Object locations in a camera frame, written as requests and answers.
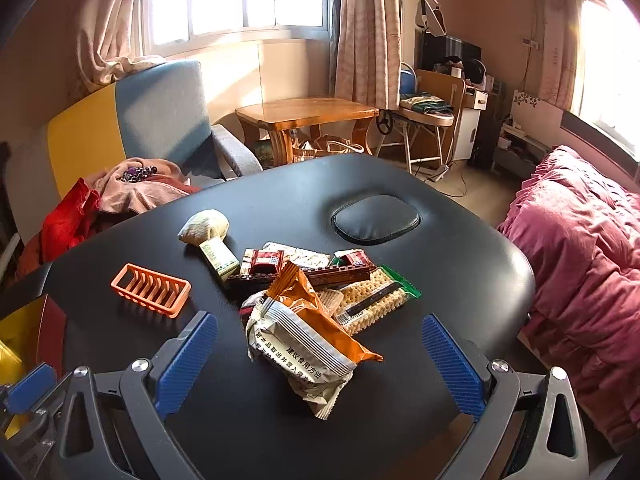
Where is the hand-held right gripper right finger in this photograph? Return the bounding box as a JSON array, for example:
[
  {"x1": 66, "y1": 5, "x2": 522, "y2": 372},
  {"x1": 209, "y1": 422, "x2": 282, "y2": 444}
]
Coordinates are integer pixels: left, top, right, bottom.
[{"x1": 421, "y1": 312, "x2": 583, "y2": 480}]

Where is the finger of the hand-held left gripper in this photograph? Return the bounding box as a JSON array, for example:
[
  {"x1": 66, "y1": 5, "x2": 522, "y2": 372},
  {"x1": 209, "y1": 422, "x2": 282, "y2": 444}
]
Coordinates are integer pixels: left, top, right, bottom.
[{"x1": 0, "y1": 364, "x2": 67, "y2": 466}]

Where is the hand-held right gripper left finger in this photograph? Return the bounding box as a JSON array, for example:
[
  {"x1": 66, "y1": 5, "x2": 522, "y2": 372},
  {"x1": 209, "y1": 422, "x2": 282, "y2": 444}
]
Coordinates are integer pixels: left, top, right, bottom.
[{"x1": 60, "y1": 310, "x2": 221, "y2": 480}]

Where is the gold lined red box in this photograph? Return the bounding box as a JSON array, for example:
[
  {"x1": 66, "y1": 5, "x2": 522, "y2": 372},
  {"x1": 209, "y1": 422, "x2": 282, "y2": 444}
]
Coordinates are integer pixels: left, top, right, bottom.
[{"x1": 0, "y1": 294, "x2": 68, "y2": 436}]

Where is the orange plastic rack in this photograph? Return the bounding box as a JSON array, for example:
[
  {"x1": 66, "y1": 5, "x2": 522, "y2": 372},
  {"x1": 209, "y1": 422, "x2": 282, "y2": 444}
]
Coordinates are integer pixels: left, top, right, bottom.
[{"x1": 111, "y1": 262, "x2": 192, "y2": 318}]

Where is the green-edged cracker packet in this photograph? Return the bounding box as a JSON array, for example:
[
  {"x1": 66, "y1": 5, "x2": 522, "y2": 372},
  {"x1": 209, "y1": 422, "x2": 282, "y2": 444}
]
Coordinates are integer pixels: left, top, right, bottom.
[{"x1": 332, "y1": 265, "x2": 422, "y2": 336}]

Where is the yellow-green small box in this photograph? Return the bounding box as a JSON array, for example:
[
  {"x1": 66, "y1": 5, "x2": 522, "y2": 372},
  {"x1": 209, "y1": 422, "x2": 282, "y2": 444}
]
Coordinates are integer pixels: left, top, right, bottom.
[{"x1": 199, "y1": 238, "x2": 241, "y2": 282}]

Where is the orange snack bag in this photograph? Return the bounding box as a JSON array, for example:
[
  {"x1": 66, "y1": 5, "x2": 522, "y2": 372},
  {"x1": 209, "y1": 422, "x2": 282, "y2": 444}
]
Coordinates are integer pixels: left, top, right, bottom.
[{"x1": 245, "y1": 260, "x2": 383, "y2": 421}]

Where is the red-brown snack packet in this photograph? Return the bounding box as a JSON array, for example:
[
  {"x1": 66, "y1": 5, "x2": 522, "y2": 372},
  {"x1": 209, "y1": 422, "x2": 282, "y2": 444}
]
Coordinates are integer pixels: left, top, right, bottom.
[{"x1": 241, "y1": 248, "x2": 285, "y2": 276}]

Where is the brown building block bar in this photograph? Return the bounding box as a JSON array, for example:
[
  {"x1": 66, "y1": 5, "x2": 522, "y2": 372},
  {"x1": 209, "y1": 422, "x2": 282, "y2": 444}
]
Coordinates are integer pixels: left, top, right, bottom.
[{"x1": 225, "y1": 264, "x2": 374, "y2": 295}]

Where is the red and green packet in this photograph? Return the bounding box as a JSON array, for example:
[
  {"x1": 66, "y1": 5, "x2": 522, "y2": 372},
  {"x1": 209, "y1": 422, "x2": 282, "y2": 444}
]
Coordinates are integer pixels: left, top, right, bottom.
[{"x1": 330, "y1": 249, "x2": 373, "y2": 268}]

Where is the white patterned snack packet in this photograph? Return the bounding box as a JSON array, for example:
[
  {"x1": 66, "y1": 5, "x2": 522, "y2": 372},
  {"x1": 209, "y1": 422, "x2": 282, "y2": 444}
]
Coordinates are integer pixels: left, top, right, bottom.
[{"x1": 262, "y1": 241, "x2": 331, "y2": 268}]

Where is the rolled beige sock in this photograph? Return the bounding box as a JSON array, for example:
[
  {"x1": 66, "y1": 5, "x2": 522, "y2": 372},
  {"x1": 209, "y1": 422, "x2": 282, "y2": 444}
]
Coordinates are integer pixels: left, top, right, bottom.
[{"x1": 178, "y1": 209, "x2": 231, "y2": 246}]

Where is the black oval cushion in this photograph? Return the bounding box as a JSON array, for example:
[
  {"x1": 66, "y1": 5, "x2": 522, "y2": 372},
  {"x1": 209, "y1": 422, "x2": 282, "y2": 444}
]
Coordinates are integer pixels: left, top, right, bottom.
[{"x1": 331, "y1": 194, "x2": 422, "y2": 245}]

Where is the red cloth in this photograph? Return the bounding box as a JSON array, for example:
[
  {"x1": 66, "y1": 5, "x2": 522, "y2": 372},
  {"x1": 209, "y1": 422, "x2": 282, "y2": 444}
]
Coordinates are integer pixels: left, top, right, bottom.
[{"x1": 41, "y1": 177, "x2": 103, "y2": 263}]

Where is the pink blanket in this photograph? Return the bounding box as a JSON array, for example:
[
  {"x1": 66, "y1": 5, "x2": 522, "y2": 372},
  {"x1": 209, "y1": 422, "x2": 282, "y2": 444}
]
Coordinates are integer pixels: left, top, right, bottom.
[{"x1": 497, "y1": 145, "x2": 640, "y2": 441}]

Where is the grey low shelf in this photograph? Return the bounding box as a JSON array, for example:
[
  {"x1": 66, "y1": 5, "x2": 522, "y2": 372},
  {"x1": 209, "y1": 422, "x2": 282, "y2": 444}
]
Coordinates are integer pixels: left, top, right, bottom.
[{"x1": 492, "y1": 125, "x2": 551, "y2": 173}]

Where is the white cabinet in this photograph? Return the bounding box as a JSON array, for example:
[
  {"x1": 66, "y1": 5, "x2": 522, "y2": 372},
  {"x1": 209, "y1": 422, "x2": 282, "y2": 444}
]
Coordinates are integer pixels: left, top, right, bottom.
[{"x1": 452, "y1": 85, "x2": 488, "y2": 161}]

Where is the white folding chair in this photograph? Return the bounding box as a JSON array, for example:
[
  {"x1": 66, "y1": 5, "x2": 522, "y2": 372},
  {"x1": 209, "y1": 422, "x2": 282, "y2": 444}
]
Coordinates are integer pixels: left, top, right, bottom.
[{"x1": 375, "y1": 62, "x2": 456, "y2": 173}]

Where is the beige tote bag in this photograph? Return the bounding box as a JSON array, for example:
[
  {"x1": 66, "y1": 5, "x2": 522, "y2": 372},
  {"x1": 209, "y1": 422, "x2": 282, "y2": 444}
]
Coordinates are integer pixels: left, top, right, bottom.
[{"x1": 292, "y1": 135, "x2": 366, "y2": 163}]

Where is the blue yellow grey armchair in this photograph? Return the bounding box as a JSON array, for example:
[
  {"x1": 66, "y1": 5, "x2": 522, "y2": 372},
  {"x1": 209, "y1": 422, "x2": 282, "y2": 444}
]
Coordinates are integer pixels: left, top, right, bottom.
[{"x1": 5, "y1": 59, "x2": 264, "y2": 261}]

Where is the green and white cloth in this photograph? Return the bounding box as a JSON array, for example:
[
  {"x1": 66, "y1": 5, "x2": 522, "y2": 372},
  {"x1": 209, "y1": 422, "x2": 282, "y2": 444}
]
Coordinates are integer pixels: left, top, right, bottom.
[{"x1": 400, "y1": 91, "x2": 453, "y2": 113}]

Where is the white floral panel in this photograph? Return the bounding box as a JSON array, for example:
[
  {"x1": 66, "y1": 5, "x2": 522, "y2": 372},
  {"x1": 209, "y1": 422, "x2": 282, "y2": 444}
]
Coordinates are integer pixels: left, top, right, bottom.
[{"x1": 510, "y1": 89, "x2": 571, "y2": 133}]

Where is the wooden side table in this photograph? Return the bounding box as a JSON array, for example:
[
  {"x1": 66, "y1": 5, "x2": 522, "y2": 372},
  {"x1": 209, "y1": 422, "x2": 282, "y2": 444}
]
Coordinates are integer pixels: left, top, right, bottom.
[{"x1": 235, "y1": 97, "x2": 381, "y2": 168}]

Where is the wooden board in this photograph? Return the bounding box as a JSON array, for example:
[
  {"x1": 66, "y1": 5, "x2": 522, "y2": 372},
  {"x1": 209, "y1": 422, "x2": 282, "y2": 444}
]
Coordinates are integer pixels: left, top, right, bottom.
[{"x1": 415, "y1": 70, "x2": 468, "y2": 161}]

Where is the dark monitor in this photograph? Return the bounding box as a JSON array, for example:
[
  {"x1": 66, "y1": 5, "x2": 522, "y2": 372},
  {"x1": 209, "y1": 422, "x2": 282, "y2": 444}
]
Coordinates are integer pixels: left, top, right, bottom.
[{"x1": 422, "y1": 32, "x2": 482, "y2": 68}]

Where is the pink floral curtain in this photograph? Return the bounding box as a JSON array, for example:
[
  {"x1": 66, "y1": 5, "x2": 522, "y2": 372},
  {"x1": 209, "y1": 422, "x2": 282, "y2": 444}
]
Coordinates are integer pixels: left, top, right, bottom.
[
  {"x1": 334, "y1": 0, "x2": 403, "y2": 110},
  {"x1": 75, "y1": 0, "x2": 168, "y2": 91},
  {"x1": 542, "y1": 0, "x2": 591, "y2": 111}
]

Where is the small window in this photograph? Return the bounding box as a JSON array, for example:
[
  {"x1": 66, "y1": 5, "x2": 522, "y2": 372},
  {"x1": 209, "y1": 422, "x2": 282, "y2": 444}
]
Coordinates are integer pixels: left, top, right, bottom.
[{"x1": 570, "y1": 0, "x2": 640, "y2": 156}]

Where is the white hanging bag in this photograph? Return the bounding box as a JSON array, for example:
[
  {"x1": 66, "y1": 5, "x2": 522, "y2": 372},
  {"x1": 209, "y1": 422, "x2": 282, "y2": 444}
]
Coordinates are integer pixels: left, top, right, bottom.
[{"x1": 420, "y1": 0, "x2": 448, "y2": 36}]

